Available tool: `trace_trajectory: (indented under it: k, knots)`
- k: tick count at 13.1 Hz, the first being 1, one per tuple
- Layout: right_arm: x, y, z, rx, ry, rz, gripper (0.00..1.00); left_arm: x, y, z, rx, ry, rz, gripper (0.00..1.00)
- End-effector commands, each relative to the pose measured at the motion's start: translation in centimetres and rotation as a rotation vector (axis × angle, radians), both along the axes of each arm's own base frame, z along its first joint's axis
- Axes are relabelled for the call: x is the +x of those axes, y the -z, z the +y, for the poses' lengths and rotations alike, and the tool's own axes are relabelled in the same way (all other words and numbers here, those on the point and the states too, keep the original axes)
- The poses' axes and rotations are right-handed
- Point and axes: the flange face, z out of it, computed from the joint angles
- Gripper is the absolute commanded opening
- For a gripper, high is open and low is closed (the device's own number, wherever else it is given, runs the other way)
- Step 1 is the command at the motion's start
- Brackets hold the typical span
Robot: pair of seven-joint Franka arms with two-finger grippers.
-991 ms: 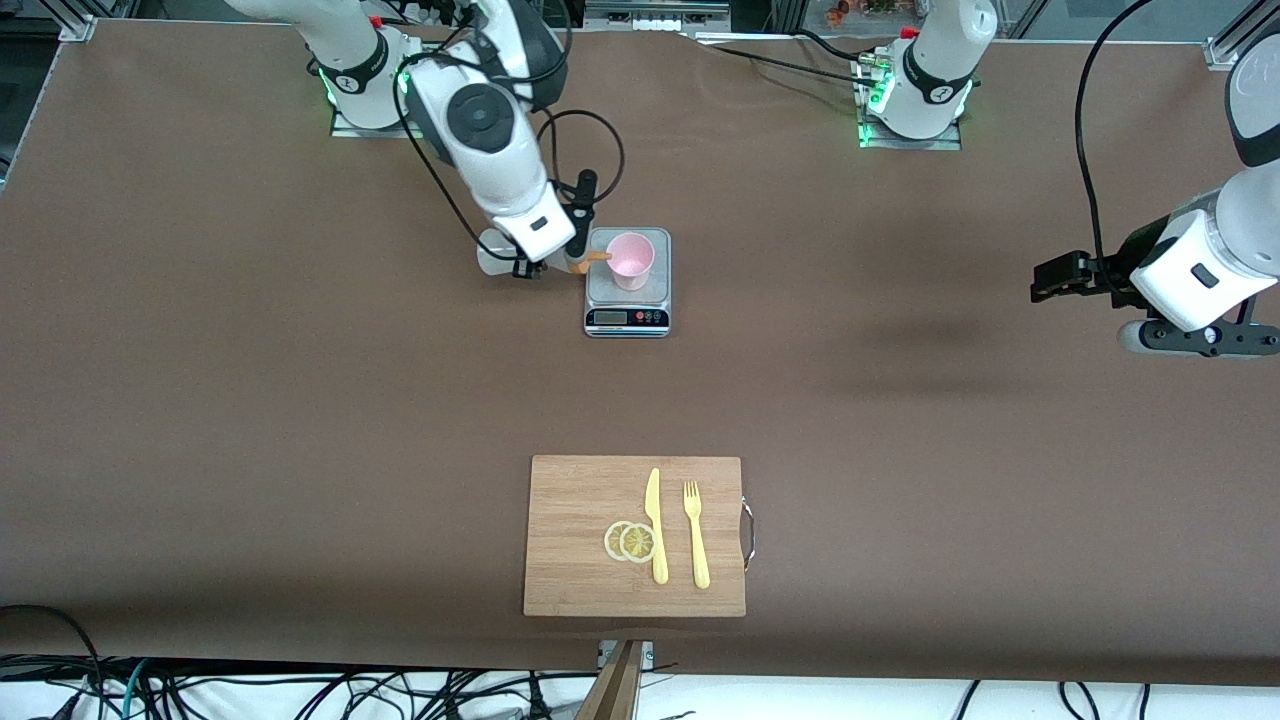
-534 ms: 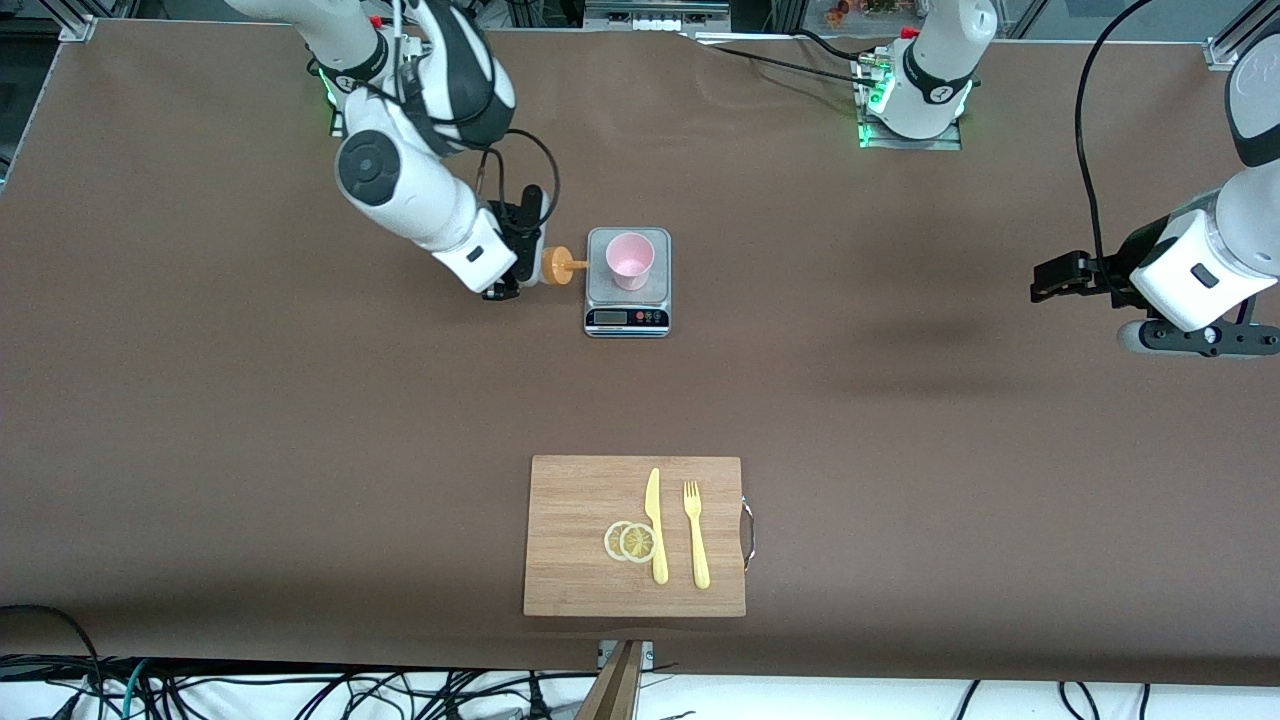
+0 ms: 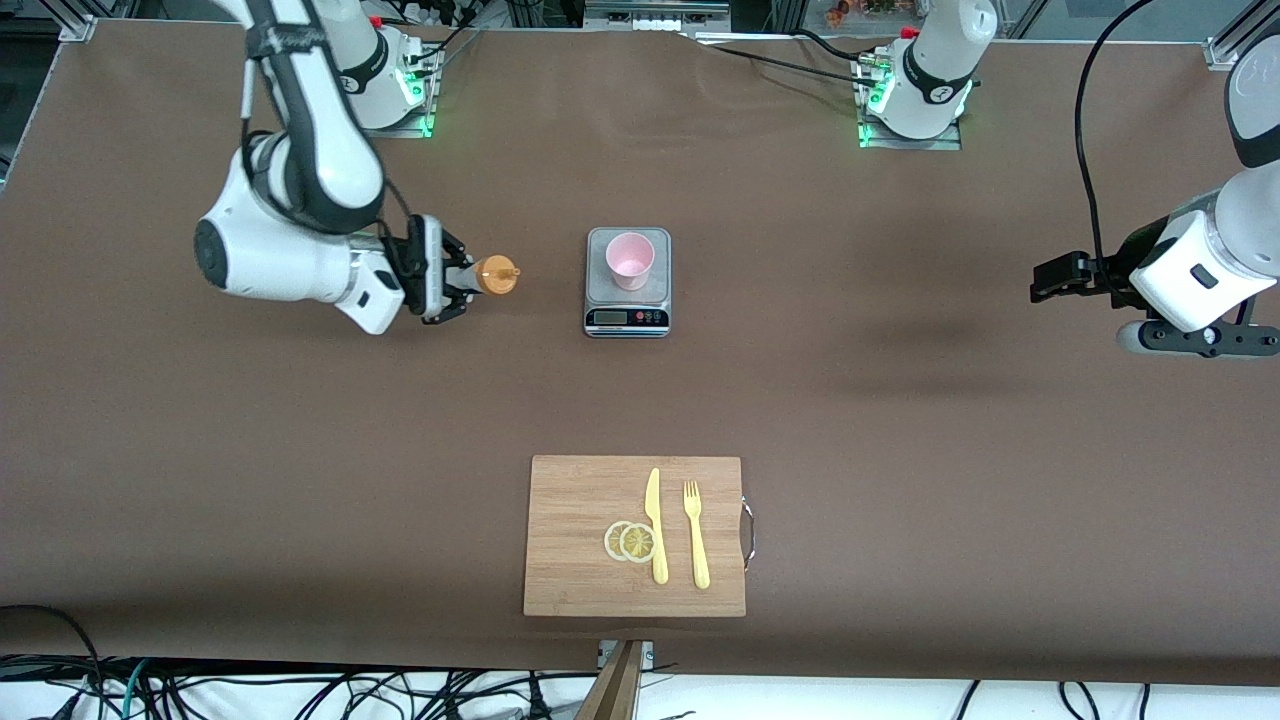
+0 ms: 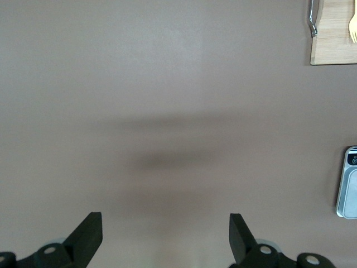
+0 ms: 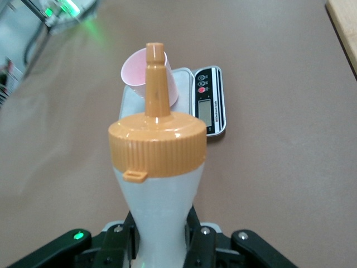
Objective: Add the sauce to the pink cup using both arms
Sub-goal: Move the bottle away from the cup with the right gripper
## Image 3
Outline translucent sauce bottle orange cap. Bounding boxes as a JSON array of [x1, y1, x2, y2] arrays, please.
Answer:
[[448, 254, 522, 298]]

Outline pink plastic cup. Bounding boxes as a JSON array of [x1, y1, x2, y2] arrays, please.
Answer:
[[606, 232, 657, 292]]

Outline silver digital kitchen scale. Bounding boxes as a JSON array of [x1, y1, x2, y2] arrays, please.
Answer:
[[584, 227, 672, 339]]

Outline wooden cutting board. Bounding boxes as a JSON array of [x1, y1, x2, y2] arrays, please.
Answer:
[[523, 455, 747, 618]]

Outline yellow plastic knife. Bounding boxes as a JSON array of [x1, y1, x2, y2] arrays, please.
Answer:
[[645, 467, 669, 586]]

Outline yellow plastic fork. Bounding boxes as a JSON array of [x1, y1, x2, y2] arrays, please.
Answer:
[[683, 480, 711, 590]]

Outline brown table cover sheet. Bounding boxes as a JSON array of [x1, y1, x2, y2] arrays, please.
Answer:
[[0, 18, 1280, 687]]

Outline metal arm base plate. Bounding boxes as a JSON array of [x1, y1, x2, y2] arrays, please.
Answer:
[[858, 50, 964, 152], [331, 45, 442, 140]]

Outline black base cable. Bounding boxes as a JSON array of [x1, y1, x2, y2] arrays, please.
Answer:
[[400, 0, 483, 76], [695, 28, 881, 89]]

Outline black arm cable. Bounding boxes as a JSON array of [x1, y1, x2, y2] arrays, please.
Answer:
[[1074, 0, 1161, 276], [238, 20, 413, 236]]

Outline silver frame rail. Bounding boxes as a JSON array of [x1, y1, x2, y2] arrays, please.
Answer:
[[583, 0, 733, 34]]

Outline aluminium frame profile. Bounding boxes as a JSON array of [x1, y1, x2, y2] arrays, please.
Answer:
[[1203, 0, 1280, 71], [55, 0, 136, 43]]

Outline wooden post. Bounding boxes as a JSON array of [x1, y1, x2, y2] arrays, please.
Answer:
[[575, 640, 646, 720]]

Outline black looped floor cable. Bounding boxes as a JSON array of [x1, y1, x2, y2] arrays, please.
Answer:
[[0, 604, 106, 720]]

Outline teal floor cable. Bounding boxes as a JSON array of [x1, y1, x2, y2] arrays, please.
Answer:
[[118, 658, 153, 719]]

